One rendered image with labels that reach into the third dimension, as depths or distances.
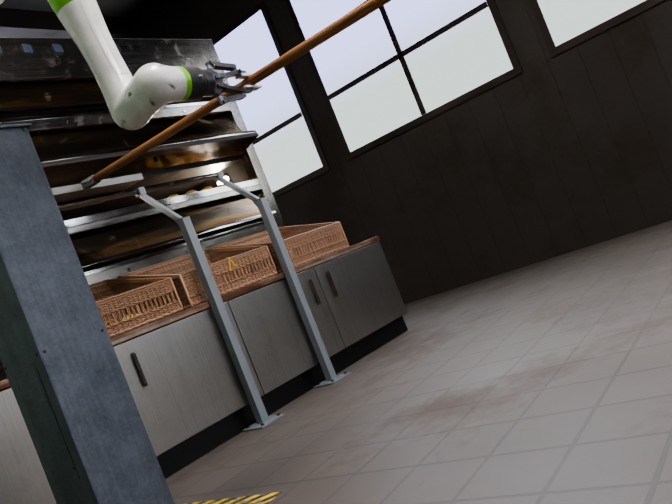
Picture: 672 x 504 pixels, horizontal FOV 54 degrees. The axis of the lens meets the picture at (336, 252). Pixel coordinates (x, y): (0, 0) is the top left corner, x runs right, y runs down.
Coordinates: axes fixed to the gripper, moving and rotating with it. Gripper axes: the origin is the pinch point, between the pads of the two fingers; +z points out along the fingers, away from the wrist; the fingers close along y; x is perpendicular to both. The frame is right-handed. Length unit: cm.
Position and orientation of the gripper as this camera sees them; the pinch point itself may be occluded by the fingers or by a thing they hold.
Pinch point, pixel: (248, 81)
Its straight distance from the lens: 207.5
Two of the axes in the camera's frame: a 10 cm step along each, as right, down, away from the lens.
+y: 3.2, 9.5, 0.2
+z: 6.0, -2.2, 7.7
